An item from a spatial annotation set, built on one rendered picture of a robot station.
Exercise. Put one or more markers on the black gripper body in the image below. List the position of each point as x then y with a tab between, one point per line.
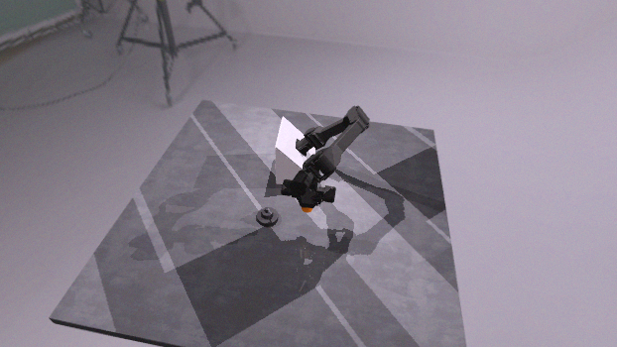
327	193

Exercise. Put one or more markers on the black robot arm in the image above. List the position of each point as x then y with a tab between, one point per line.
325	160

